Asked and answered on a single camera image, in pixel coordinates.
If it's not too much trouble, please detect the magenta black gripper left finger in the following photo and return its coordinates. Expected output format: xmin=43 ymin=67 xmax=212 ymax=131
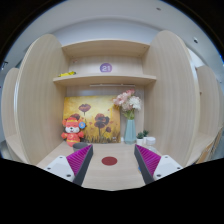
xmin=66 ymin=145 xmax=93 ymax=186

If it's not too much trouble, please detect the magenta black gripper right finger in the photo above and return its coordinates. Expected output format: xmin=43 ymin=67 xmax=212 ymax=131
xmin=134 ymin=145 xmax=161 ymax=184

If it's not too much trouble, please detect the clear water bottle white cap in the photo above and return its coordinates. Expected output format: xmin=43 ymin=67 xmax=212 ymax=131
xmin=146 ymin=137 xmax=157 ymax=153

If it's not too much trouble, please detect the grey plastic cup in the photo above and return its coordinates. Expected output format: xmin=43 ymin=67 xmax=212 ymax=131
xmin=73 ymin=142 xmax=88 ymax=152

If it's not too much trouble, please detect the small potted plant front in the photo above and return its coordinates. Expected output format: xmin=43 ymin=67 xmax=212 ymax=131
xmin=136 ymin=132 xmax=144 ymax=146

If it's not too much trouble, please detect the small potted plant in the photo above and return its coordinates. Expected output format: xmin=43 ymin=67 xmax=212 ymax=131
xmin=143 ymin=130 xmax=149 ymax=144
xmin=136 ymin=132 xmax=144 ymax=146

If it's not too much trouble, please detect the red round coaster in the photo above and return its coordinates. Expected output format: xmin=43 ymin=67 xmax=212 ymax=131
xmin=101 ymin=156 xmax=117 ymax=166

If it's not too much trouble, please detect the small potted plant back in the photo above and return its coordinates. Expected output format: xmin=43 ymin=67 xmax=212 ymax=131
xmin=143 ymin=130 xmax=149 ymax=144

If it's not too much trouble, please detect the light blue vase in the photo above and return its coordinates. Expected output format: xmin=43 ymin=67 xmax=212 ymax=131
xmin=124 ymin=119 xmax=136 ymax=144

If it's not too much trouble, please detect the red plush tiger toy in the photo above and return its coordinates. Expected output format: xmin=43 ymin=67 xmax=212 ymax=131
xmin=61 ymin=117 xmax=85 ymax=147

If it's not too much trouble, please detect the yellow flower painting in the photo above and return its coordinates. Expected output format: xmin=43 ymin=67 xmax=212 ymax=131
xmin=63 ymin=95 xmax=120 ymax=143

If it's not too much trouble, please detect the pink white flower bouquet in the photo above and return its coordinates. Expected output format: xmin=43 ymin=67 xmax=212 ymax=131
xmin=113 ymin=89 xmax=141 ymax=120

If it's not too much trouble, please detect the wooden desk shelf unit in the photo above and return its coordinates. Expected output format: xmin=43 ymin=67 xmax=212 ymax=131
xmin=0 ymin=29 xmax=224 ymax=167

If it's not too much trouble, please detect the under-shelf light bar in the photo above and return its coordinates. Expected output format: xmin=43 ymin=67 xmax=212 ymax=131
xmin=89 ymin=84 xmax=135 ymax=87

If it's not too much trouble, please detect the yellow object on shelf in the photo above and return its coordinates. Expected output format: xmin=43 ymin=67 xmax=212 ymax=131
xmin=58 ymin=71 xmax=76 ymax=77

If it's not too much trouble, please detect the purple round number sticker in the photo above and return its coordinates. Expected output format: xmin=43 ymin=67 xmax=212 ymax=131
xmin=100 ymin=63 xmax=112 ymax=72

